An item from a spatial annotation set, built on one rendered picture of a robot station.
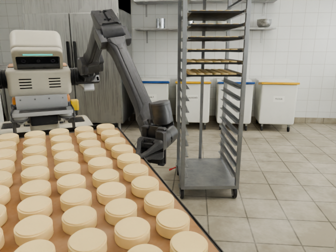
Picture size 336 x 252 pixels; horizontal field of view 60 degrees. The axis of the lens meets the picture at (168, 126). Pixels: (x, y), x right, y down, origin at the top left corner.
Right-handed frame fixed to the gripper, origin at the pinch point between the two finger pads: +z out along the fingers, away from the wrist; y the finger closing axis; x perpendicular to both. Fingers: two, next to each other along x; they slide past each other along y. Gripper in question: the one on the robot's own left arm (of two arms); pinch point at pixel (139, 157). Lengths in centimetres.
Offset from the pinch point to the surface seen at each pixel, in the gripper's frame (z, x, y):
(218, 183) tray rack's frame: -164, 10, 91
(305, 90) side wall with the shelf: -484, -73, 60
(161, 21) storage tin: -400, 158, -49
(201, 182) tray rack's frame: -160, 23, 91
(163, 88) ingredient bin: -358, 137, 50
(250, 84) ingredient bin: -393, 11, 41
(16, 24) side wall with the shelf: -353, 411, -45
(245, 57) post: -169, -3, -12
